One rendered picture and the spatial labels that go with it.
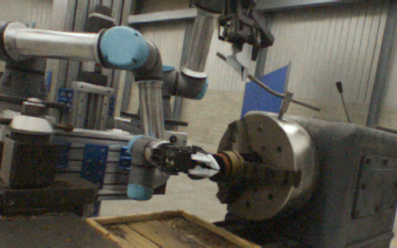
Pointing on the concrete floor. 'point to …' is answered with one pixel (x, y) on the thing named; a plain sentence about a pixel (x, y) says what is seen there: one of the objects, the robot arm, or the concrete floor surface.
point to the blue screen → (253, 100)
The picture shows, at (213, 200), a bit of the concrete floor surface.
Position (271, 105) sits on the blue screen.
